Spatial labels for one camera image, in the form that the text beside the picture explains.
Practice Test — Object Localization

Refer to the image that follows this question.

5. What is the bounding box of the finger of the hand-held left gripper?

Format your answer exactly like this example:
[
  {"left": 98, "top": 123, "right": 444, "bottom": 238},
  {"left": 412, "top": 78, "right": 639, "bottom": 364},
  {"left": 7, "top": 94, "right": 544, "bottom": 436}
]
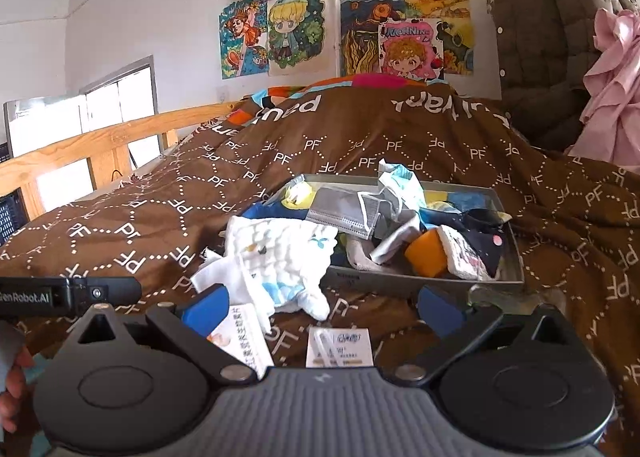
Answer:
[{"left": 67, "top": 277, "right": 143, "bottom": 308}]

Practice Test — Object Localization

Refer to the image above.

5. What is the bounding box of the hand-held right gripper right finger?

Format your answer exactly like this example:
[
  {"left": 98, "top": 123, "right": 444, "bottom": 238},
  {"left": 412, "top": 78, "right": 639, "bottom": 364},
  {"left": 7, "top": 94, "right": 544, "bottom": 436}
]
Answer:
[{"left": 390, "top": 284, "right": 568, "bottom": 384}]

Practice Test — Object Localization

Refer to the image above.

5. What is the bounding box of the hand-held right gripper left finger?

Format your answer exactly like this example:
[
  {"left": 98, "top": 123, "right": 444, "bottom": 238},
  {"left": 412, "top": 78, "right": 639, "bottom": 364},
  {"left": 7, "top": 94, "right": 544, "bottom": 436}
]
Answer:
[{"left": 75, "top": 284, "right": 258, "bottom": 384}]

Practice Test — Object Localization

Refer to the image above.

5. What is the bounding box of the orange cup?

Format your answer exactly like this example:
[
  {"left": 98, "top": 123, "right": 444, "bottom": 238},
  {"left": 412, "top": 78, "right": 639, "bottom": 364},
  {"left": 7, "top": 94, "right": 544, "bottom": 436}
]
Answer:
[{"left": 404, "top": 228, "right": 448, "bottom": 278}]

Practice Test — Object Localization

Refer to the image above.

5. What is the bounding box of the grey storage box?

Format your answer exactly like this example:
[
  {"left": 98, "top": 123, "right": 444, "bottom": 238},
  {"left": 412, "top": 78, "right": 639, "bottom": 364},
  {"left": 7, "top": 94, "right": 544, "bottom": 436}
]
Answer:
[{"left": 242, "top": 174, "right": 525, "bottom": 294}]

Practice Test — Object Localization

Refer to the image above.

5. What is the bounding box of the dark navy sock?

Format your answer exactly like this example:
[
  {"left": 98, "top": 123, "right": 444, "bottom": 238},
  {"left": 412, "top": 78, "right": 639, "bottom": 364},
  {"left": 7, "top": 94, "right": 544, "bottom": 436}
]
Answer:
[{"left": 450, "top": 209, "right": 513, "bottom": 278}]

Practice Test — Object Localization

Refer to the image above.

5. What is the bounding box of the white muslin cloth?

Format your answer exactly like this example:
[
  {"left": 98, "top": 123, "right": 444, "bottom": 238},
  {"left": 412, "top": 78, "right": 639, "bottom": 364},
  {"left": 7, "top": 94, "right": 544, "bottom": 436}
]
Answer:
[{"left": 192, "top": 216, "right": 338, "bottom": 322}]

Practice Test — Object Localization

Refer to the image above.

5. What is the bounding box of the grey white face mask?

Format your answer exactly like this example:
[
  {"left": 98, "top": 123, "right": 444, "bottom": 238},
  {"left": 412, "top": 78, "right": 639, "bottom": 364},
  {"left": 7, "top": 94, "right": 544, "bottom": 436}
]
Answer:
[{"left": 305, "top": 184, "right": 386, "bottom": 240}]

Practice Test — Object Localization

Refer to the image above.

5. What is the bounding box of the yellow white soft toy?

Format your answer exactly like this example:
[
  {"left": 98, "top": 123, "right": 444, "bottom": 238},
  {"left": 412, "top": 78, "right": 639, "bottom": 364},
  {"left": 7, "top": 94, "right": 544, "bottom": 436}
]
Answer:
[{"left": 282, "top": 179, "right": 316, "bottom": 210}]

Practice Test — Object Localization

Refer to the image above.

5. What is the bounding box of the person's left hand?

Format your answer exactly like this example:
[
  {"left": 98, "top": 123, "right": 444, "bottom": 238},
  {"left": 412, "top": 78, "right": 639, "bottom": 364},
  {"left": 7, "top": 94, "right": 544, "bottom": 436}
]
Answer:
[{"left": 0, "top": 349, "right": 36, "bottom": 433}]

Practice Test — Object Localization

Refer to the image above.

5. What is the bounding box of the orange white medicine box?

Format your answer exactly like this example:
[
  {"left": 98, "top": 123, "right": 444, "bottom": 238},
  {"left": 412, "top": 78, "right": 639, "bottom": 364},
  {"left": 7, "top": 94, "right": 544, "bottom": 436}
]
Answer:
[{"left": 207, "top": 304, "right": 273, "bottom": 380}]

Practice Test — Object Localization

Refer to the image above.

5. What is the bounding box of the black plastic crate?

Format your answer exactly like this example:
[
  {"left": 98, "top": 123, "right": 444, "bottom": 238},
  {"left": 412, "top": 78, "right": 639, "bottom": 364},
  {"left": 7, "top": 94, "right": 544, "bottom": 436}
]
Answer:
[{"left": 0, "top": 187, "right": 26, "bottom": 245}]

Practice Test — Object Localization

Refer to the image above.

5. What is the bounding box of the grey sock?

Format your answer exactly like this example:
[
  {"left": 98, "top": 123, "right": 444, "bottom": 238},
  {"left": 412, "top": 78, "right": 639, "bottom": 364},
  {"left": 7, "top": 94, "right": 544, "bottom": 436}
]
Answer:
[{"left": 345, "top": 234, "right": 401, "bottom": 273}]

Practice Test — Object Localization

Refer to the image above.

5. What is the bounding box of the small white label card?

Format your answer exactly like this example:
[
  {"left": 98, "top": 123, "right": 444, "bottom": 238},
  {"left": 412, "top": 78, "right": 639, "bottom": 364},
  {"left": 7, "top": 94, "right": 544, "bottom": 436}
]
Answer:
[{"left": 306, "top": 328, "right": 375, "bottom": 369}]

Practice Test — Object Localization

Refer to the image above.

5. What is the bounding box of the window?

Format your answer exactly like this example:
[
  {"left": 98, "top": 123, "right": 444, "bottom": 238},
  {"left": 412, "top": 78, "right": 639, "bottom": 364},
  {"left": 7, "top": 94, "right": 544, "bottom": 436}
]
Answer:
[{"left": 5, "top": 55, "right": 161, "bottom": 198}]

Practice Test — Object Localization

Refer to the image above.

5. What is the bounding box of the brown printed blanket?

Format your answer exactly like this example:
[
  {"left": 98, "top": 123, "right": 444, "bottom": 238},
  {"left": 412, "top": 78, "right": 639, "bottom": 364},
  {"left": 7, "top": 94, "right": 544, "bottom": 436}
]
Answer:
[{"left": 0, "top": 82, "right": 640, "bottom": 373}]

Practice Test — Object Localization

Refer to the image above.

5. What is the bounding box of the colourful patterned pillow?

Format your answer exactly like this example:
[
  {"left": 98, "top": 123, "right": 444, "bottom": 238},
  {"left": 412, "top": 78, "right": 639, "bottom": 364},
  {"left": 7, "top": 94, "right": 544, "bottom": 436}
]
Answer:
[{"left": 232, "top": 74, "right": 443, "bottom": 125}]

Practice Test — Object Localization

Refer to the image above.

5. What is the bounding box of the blond boy pink poster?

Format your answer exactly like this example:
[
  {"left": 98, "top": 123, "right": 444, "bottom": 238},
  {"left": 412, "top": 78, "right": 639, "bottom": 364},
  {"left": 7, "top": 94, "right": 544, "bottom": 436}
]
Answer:
[{"left": 378, "top": 19, "right": 445, "bottom": 80}]

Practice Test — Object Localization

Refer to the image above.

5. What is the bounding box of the black yellow painting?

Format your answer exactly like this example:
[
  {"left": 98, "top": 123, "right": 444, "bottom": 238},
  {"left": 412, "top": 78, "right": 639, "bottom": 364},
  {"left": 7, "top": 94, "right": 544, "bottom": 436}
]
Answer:
[{"left": 440, "top": 19, "right": 475, "bottom": 75}]

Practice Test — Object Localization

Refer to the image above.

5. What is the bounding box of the pink satin garment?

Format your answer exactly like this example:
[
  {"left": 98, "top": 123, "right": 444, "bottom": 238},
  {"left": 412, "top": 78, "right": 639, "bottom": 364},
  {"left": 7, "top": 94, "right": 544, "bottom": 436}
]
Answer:
[{"left": 565, "top": 9, "right": 640, "bottom": 165}]

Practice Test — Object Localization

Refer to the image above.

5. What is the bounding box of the orange-haired girl poster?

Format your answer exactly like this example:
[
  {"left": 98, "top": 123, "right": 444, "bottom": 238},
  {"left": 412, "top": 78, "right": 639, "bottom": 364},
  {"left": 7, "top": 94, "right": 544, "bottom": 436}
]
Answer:
[{"left": 218, "top": 0, "right": 271, "bottom": 80}]

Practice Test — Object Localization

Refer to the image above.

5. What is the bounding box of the blue orange painting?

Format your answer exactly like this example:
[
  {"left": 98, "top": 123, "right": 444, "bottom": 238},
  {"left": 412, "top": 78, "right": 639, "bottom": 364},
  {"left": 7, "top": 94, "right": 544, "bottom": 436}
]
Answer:
[{"left": 340, "top": 0, "right": 408, "bottom": 76}]

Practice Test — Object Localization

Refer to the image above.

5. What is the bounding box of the blond boy green poster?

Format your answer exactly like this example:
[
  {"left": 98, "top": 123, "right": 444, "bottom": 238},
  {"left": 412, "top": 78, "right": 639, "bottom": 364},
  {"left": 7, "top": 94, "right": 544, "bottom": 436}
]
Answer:
[{"left": 266, "top": 0, "right": 337, "bottom": 76}]

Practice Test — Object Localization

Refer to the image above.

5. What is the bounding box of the olive quilted jacket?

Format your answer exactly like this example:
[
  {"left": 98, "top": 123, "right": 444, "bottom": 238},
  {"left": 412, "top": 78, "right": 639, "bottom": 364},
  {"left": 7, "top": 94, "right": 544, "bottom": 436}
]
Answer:
[{"left": 492, "top": 0, "right": 640, "bottom": 152}]

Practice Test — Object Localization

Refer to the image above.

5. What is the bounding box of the yellow landscape painting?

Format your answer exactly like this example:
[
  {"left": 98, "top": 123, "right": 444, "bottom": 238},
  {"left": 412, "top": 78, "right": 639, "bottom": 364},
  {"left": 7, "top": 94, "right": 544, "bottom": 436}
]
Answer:
[{"left": 404, "top": 0, "right": 471, "bottom": 20}]

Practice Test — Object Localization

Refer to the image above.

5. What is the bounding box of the wooden bed rail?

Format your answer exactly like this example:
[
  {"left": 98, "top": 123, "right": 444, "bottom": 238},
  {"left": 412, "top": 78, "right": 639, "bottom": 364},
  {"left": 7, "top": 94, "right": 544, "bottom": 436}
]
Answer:
[{"left": 0, "top": 99, "right": 238, "bottom": 220}]

